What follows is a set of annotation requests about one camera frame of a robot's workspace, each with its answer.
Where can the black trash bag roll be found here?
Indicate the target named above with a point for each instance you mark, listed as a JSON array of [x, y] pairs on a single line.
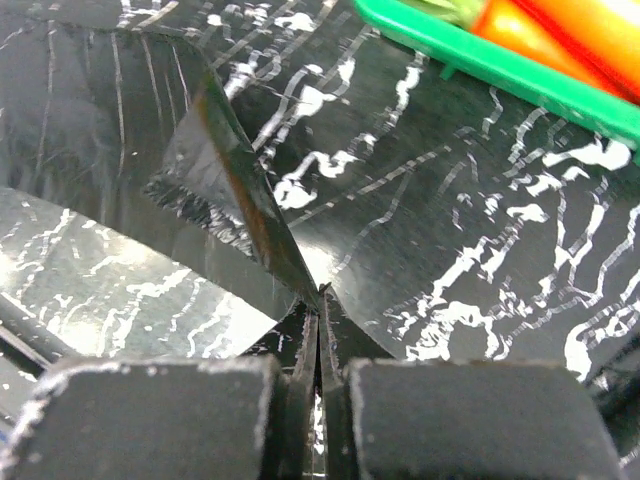
[[134, 131]]

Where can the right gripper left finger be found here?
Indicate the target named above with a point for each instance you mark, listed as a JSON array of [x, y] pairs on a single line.
[[293, 343]]

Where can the large orange carrot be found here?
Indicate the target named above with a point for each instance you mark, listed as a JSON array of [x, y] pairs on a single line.
[[604, 33]]

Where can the small orange carrot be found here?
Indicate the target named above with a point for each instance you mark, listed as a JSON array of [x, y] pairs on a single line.
[[509, 26]]

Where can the green plastic basket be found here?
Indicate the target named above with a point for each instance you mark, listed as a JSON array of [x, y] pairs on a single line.
[[601, 111]]

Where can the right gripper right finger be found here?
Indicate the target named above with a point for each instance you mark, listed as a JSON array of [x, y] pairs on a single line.
[[340, 339]]

